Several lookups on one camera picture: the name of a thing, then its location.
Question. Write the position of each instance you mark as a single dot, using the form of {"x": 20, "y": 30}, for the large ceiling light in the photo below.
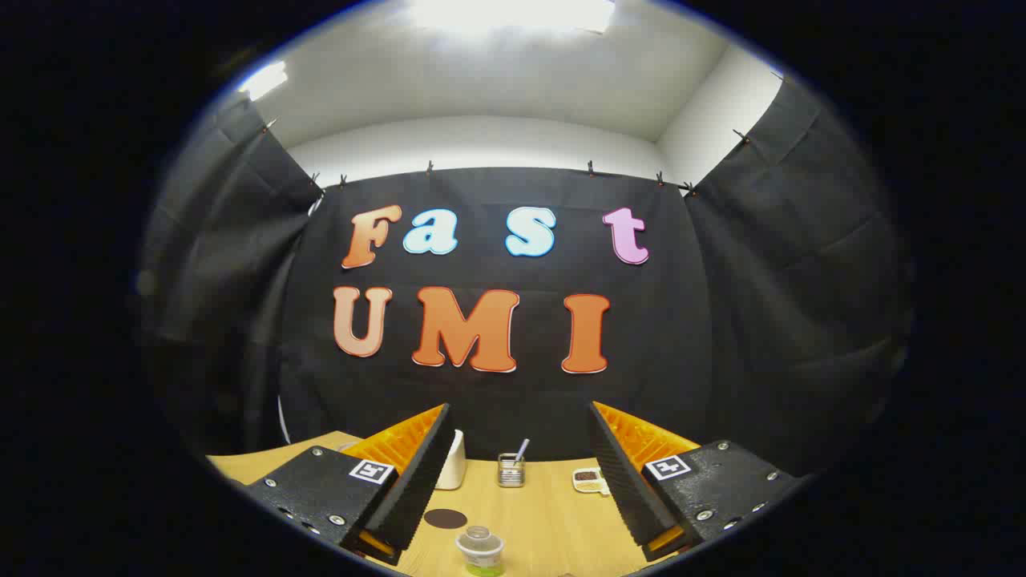
{"x": 513, "y": 12}

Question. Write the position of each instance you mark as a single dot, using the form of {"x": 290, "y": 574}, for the small ceiling light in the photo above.
{"x": 263, "y": 80}

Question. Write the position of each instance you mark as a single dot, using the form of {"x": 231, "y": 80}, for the small white snack dish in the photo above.
{"x": 589, "y": 479}

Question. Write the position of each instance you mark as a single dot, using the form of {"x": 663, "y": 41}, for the clear juice bottle green label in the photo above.
{"x": 480, "y": 551}

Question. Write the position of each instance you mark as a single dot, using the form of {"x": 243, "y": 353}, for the dark brown round coaster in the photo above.
{"x": 445, "y": 518}

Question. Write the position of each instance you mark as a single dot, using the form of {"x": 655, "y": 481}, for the wooden table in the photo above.
{"x": 553, "y": 529}

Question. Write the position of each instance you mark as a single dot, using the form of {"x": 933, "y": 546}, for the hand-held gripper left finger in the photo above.
{"x": 421, "y": 473}

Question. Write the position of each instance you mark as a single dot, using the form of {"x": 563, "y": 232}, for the thin white straw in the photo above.
{"x": 522, "y": 449}

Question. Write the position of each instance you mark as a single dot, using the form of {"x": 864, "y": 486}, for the metal mesh holder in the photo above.
{"x": 510, "y": 473}

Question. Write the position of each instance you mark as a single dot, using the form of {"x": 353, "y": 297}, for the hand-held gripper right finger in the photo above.
{"x": 621, "y": 481}

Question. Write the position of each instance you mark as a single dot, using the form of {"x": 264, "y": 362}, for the white toaster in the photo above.
{"x": 452, "y": 473}

